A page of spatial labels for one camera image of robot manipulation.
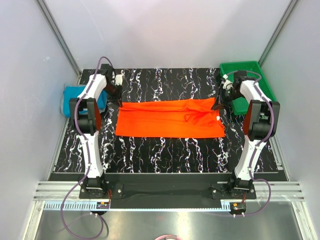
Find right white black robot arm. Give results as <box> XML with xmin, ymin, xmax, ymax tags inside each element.
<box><xmin>211</xmin><ymin>70</ymin><xmax>281</xmax><ymax>199</ymax></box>

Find black marbled table mat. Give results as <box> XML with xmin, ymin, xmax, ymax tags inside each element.
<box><xmin>51</xmin><ymin>67</ymin><xmax>281</xmax><ymax>174</ymax></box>

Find orange t shirt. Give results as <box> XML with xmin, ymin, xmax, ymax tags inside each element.
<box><xmin>115</xmin><ymin>98</ymin><xmax>225</xmax><ymax>139</ymax></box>

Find right orange black connector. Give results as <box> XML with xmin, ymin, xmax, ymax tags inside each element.
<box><xmin>230</xmin><ymin>202</ymin><xmax>247</xmax><ymax>212</ymax></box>

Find orange black connector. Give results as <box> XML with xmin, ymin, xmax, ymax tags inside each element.
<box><xmin>96</xmin><ymin>202</ymin><xmax>110</xmax><ymax>209</ymax></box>
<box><xmin>230</xmin><ymin>202</ymin><xmax>247</xmax><ymax>212</ymax></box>

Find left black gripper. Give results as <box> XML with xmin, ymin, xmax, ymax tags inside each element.
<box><xmin>103</xmin><ymin>83</ymin><xmax>123</xmax><ymax>108</ymax></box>

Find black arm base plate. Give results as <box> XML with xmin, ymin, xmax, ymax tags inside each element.
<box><xmin>79</xmin><ymin>173</ymin><xmax>256</xmax><ymax>200</ymax></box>

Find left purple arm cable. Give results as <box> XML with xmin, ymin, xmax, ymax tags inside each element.
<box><xmin>60</xmin><ymin>56</ymin><xmax>113</xmax><ymax>237</ymax></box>

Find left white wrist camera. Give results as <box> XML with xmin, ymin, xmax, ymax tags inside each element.
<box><xmin>114</xmin><ymin>74</ymin><xmax>125</xmax><ymax>86</ymax></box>

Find white slotted cable duct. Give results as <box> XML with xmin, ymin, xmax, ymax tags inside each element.
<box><xmin>44</xmin><ymin>201</ymin><xmax>232</xmax><ymax>211</ymax></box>

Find pink cable loop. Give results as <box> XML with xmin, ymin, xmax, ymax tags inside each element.
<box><xmin>154</xmin><ymin>234</ymin><xmax>182</xmax><ymax>240</ymax></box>

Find folded teal t shirt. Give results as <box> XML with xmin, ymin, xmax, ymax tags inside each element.
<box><xmin>60</xmin><ymin>84</ymin><xmax>107</xmax><ymax>118</ymax></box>

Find left orange black connector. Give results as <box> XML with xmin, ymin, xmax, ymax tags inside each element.
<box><xmin>96</xmin><ymin>202</ymin><xmax>110</xmax><ymax>209</ymax></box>

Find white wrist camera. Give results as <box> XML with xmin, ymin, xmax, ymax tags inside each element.
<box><xmin>222</xmin><ymin>74</ymin><xmax>233</xmax><ymax>91</ymax></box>
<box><xmin>114</xmin><ymin>74</ymin><xmax>125</xmax><ymax>86</ymax></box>

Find aluminium frame rail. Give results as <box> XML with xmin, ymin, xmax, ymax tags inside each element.
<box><xmin>34</xmin><ymin>181</ymin><xmax>305</xmax><ymax>202</ymax></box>

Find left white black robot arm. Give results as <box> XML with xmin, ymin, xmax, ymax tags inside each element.
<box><xmin>69</xmin><ymin>64</ymin><xmax>124</xmax><ymax>199</ymax></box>

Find green plastic tray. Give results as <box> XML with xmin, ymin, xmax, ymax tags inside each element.
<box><xmin>219</xmin><ymin>60</ymin><xmax>276</xmax><ymax>116</ymax></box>

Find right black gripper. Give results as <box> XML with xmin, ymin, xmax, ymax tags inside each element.
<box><xmin>211</xmin><ymin>86</ymin><xmax>244</xmax><ymax>112</ymax></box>

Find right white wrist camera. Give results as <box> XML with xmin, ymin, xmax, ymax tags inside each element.
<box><xmin>222</xmin><ymin>74</ymin><xmax>233</xmax><ymax>91</ymax></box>

